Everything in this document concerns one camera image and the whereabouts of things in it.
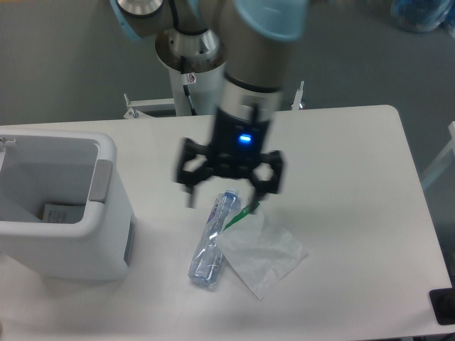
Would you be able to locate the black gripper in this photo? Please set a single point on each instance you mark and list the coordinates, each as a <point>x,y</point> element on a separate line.
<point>234,151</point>

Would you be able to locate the white push-lid trash can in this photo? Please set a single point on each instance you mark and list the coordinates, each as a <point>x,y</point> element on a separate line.
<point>64,210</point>

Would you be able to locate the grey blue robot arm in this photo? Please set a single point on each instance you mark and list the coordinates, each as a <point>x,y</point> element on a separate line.
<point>228,59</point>

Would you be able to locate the clear green-striped plastic bag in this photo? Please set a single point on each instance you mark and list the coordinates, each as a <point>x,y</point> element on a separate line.
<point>259,250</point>

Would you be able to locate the crushed clear plastic bottle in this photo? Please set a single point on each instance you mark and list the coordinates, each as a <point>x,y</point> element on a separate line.
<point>208,259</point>

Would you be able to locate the blue plastic bag on floor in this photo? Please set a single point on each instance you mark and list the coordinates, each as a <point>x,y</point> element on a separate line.
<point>420,16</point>

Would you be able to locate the black device at table edge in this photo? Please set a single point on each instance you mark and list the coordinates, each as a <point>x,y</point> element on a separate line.
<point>442,301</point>

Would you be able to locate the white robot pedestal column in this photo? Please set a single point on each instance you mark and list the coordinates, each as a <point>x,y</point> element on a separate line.
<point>196,66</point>

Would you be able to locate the white pedestal base frame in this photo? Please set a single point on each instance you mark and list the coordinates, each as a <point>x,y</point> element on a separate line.
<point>141,109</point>

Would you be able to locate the white frame at right edge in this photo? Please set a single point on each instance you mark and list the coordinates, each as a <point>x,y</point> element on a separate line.
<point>440,163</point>

